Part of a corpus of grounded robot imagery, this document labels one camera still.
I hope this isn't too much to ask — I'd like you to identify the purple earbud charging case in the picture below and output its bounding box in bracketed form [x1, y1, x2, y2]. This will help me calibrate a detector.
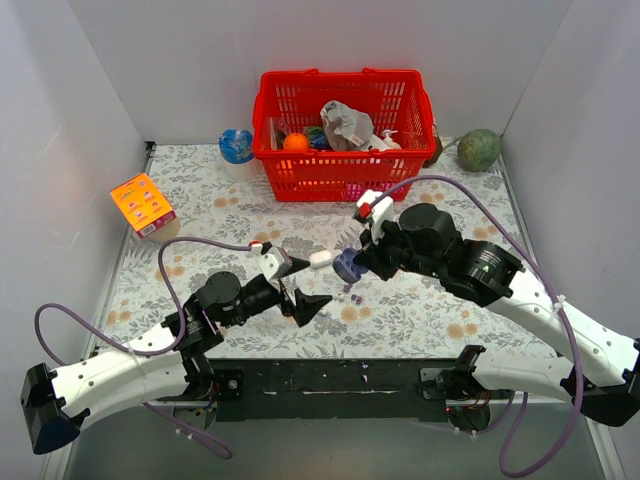
[332, 248, 368, 284]

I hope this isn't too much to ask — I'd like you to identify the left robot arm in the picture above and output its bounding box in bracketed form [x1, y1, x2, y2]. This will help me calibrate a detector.
[20, 271, 332, 455]

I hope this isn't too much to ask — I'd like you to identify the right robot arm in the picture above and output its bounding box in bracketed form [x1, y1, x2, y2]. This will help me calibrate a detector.
[354, 191, 639, 427]

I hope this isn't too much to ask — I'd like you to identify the white earbud charging case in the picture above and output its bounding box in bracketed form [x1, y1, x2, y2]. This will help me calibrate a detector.
[308, 250, 334, 270]

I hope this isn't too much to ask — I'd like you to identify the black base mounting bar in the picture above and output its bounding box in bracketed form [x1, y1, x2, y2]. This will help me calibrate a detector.
[171, 344, 492, 432]

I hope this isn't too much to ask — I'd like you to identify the brown object behind basket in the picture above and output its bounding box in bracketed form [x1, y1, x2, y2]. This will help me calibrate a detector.
[421, 124, 445, 169]

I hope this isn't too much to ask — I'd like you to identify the white pump bottle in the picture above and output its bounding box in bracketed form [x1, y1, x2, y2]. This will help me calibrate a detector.
[367, 129, 401, 151]

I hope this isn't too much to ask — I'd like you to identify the floral patterned table mat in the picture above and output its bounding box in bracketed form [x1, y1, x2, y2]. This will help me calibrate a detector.
[101, 145, 552, 358]

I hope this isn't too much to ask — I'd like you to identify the green blue item in basket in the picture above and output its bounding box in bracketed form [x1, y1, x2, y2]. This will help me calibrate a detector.
[305, 126, 331, 150]

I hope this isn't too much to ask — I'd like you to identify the red plastic shopping basket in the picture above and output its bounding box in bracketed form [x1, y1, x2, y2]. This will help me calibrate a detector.
[253, 68, 436, 202]

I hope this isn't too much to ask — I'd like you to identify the crumpled grey plastic bag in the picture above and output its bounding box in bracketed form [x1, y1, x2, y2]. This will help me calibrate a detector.
[320, 100, 374, 151]

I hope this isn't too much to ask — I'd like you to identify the beige round container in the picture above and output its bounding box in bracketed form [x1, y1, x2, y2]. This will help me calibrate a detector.
[144, 218, 181, 243]

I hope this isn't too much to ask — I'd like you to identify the orange fruit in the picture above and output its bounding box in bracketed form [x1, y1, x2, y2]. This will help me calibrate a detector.
[283, 133, 309, 153]

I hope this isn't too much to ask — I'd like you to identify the green melon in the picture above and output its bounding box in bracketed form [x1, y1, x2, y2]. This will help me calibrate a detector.
[457, 129, 502, 172]

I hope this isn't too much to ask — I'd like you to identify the blue lidded white cup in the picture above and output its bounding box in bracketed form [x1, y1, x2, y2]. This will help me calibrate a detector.
[218, 129, 259, 182]

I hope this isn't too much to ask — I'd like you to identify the orange snack box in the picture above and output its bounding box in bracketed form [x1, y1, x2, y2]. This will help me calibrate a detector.
[110, 173, 177, 239]

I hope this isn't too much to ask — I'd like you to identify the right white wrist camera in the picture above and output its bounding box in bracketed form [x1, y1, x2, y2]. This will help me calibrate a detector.
[354, 189, 394, 244]

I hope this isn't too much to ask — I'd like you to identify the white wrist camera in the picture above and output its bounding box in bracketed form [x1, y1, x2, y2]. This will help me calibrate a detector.
[354, 189, 394, 244]
[249, 241, 293, 282]

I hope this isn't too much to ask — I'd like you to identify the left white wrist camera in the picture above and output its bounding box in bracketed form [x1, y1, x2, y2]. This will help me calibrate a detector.
[249, 241, 293, 282]

